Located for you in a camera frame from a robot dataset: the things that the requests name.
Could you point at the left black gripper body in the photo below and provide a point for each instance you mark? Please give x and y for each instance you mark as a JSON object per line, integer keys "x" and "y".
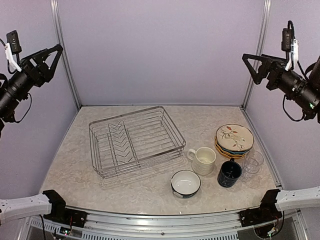
{"x": 39, "y": 78}

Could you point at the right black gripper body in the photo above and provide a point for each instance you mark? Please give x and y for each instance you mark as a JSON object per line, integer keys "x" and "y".
{"x": 279, "y": 64}

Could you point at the beige patterned plate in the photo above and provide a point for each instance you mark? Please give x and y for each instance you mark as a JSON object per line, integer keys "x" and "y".
{"x": 235, "y": 137}

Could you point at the blue dotted plate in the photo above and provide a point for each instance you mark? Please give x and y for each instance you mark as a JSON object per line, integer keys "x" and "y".
{"x": 225, "y": 149}

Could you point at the clear drinking glass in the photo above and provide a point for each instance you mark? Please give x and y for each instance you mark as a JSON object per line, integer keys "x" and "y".
{"x": 247, "y": 173}
{"x": 255, "y": 158}

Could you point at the yellow dotted plate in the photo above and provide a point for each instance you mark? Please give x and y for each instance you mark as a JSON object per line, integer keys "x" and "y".
{"x": 217, "y": 147}
{"x": 227, "y": 155}

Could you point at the yellow dotted plate front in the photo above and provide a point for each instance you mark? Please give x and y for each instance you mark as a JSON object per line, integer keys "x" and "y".
{"x": 227, "y": 155}

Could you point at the dark blue mug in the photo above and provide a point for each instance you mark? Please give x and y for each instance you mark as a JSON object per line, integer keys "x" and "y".
{"x": 229, "y": 173}

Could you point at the white ribbed mug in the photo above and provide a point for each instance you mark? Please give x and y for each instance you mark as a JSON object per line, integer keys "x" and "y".
{"x": 202, "y": 160}

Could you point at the blue white bowl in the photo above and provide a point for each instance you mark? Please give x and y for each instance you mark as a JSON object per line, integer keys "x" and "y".
{"x": 185, "y": 184}

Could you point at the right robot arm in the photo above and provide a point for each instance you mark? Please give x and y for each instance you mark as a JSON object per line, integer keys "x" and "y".
{"x": 292, "y": 151}

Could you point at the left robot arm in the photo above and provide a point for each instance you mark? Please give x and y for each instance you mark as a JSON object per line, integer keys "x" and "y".
{"x": 33, "y": 144}

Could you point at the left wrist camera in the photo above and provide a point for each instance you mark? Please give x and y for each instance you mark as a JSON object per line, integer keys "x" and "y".
{"x": 13, "y": 50}

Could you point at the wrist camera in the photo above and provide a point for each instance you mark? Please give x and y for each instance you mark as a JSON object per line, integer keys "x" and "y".
{"x": 13, "y": 50}
{"x": 290, "y": 45}

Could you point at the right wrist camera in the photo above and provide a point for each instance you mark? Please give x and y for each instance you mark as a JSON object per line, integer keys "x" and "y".
{"x": 290, "y": 45}

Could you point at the right aluminium frame post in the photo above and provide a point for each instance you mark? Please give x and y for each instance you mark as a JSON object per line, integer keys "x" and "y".
{"x": 259, "y": 49}

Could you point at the aluminium frame post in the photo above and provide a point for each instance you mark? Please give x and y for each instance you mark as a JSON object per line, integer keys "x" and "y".
{"x": 65, "y": 60}
{"x": 259, "y": 49}

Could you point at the left aluminium frame post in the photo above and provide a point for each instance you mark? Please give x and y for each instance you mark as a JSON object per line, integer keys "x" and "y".
{"x": 65, "y": 60}

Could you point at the metal wire dish rack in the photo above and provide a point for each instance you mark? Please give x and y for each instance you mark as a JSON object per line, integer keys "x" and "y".
{"x": 132, "y": 141}

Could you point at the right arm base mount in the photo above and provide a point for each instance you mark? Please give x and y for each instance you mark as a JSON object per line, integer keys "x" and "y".
{"x": 256, "y": 216}

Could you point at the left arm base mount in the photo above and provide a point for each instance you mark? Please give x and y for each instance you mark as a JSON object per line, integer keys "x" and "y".
{"x": 67, "y": 216}

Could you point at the aluminium front rail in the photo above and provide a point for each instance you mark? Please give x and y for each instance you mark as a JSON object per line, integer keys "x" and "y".
{"x": 100, "y": 225}

